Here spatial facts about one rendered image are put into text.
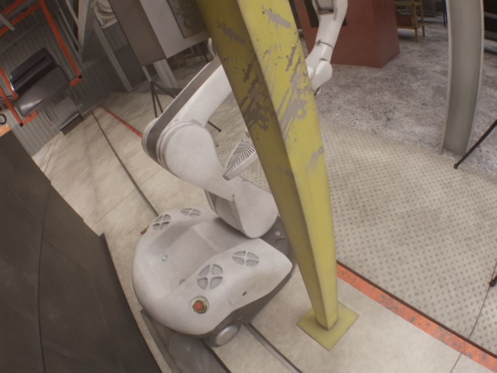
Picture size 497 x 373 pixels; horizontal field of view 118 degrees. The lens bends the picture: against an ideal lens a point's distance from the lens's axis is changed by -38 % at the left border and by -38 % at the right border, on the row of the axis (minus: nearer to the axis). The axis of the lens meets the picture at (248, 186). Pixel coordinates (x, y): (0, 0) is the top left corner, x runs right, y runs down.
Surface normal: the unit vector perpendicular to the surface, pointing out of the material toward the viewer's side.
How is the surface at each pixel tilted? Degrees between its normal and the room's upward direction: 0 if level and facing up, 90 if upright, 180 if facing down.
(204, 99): 90
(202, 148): 90
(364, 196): 0
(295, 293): 0
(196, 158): 90
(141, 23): 90
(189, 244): 0
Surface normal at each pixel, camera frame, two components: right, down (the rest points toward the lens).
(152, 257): 0.64, -0.02
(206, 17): -0.72, 0.62
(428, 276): -0.32, -0.70
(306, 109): 0.62, 0.35
